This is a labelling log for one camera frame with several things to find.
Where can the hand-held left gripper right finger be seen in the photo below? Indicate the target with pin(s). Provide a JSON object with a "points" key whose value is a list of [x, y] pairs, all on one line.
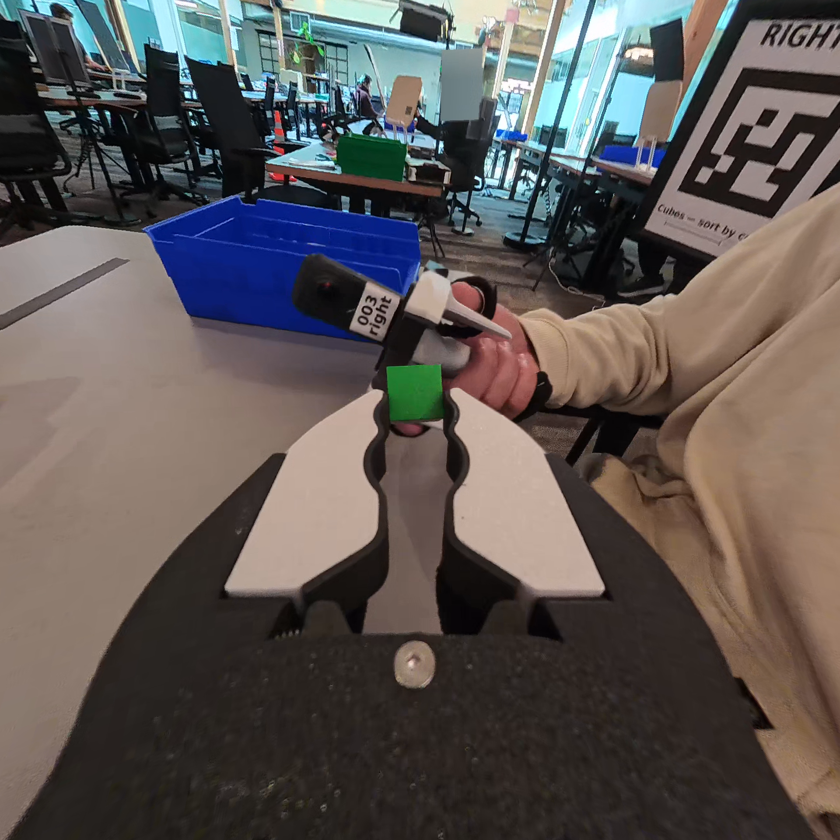
{"points": [[518, 518]]}

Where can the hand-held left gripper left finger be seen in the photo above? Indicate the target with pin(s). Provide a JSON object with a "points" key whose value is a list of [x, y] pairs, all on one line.
{"points": [[308, 518]]}

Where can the blue plastic bin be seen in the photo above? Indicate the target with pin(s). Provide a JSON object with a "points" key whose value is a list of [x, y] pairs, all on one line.
{"points": [[249, 269]]}

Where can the green wooden cube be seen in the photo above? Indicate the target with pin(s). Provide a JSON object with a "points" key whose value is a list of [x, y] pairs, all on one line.
{"points": [[415, 392]]}

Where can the person's right forearm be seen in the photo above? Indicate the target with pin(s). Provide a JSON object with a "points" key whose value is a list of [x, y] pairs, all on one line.
{"points": [[656, 328]]}

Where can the brown wooden desk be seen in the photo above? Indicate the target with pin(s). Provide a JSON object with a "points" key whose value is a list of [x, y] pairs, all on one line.
{"points": [[604, 170], [367, 184]]}

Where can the green bin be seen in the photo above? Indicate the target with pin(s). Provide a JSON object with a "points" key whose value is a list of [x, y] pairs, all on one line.
{"points": [[371, 157]]}

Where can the orange traffic cone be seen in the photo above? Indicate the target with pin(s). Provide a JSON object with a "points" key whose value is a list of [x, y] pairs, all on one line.
{"points": [[278, 124]]}

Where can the black office chair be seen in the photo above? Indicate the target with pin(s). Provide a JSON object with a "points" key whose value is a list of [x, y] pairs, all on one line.
{"points": [[26, 131], [164, 111], [466, 157], [223, 118]]}

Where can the black speaker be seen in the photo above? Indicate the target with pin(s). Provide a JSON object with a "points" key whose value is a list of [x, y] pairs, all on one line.
{"points": [[423, 19]]}

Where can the small blue bin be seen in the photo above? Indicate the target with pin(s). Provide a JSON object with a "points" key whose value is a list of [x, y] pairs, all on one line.
{"points": [[630, 157]]}

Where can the black monitor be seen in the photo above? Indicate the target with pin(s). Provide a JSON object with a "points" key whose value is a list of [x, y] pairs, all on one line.
{"points": [[56, 49]]}

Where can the framed marker poster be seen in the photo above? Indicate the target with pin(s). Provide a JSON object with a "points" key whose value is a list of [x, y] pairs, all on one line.
{"points": [[754, 118]]}

